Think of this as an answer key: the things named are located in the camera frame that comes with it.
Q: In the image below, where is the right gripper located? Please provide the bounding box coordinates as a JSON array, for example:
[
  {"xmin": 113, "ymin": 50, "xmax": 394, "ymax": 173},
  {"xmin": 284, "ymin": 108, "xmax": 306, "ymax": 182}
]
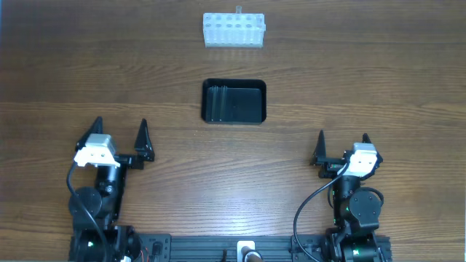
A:
[{"xmin": 310, "ymin": 130, "xmax": 384, "ymax": 179}]

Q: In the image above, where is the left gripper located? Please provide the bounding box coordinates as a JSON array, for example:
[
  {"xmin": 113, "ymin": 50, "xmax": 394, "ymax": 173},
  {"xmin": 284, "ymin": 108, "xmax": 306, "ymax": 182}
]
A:
[{"xmin": 74, "ymin": 116, "xmax": 156, "ymax": 171}]

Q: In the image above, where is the black tray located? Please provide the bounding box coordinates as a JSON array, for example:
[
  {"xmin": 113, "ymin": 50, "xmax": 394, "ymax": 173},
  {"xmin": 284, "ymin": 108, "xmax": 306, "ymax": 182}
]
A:
[{"xmin": 200, "ymin": 78, "xmax": 268, "ymax": 126}]

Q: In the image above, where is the white test tube rack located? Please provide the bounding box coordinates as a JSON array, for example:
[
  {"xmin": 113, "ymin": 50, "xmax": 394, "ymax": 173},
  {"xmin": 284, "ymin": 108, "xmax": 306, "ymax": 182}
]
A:
[{"xmin": 202, "ymin": 12, "xmax": 267, "ymax": 49}]

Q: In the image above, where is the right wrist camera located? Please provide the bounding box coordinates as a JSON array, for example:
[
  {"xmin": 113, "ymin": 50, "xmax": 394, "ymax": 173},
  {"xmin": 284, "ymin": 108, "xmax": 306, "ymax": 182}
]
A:
[{"xmin": 344, "ymin": 143, "xmax": 379, "ymax": 178}]

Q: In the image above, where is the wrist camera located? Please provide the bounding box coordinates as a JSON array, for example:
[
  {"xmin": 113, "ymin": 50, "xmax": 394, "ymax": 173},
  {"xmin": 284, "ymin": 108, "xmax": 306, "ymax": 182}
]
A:
[
  {"xmin": 74, "ymin": 133, "xmax": 122, "ymax": 169},
  {"xmin": 344, "ymin": 143, "xmax": 379, "ymax": 178}
]

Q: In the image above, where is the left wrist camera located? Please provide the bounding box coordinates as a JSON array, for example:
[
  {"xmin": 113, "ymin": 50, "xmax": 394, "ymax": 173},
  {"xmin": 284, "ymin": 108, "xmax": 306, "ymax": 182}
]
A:
[{"xmin": 74, "ymin": 133, "xmax": 122, "ymax": 169}]

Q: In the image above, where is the black cable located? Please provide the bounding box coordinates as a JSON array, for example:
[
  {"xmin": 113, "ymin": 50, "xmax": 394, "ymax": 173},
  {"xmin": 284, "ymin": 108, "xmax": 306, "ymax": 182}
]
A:
[
  {"xmin": 293, "ymin": 163, "xmax": 351, "ymax": 262},
  {"xmin": 66, "ymin": 162, "xmax": 110, "ymax": 262}
]

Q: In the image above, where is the mounting rail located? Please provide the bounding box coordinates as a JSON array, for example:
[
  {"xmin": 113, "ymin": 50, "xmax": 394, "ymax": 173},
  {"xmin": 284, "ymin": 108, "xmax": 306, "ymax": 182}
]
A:
[{"xmin": 68, "ymin": 233, "xmax": 393, "ymax": 262}]

